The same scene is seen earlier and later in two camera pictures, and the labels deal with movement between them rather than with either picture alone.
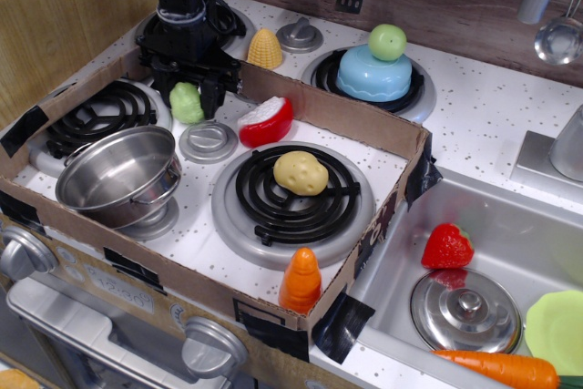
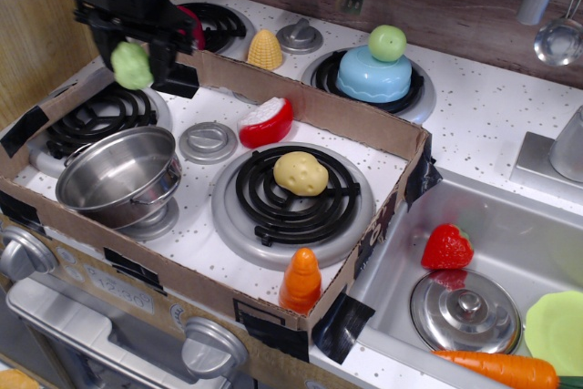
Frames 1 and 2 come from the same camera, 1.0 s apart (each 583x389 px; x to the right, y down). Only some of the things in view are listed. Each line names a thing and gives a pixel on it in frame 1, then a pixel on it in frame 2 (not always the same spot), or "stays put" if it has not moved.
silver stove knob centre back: x=300 y=37 stays put
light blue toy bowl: x=362 y=76 stays put
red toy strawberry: x=446 y=247 stays put
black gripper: x=189 y=54 to x=135 y=1
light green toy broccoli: x=185 y=103 to x=131 y=66
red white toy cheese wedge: x=267 y=123 stays put
